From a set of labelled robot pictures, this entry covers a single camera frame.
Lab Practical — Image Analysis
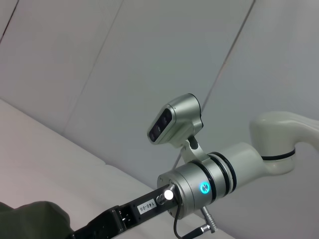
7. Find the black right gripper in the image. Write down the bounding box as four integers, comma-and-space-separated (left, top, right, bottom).
68, 184, 179, 239

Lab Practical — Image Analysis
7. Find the dark green shirt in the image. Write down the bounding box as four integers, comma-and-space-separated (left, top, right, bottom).
0, 200, 75, 239

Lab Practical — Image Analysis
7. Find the right arm cable with plug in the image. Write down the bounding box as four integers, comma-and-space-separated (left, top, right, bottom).
173, 205, 218, 239

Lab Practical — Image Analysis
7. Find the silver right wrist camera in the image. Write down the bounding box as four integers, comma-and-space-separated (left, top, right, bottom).
147, 93, 209, 166

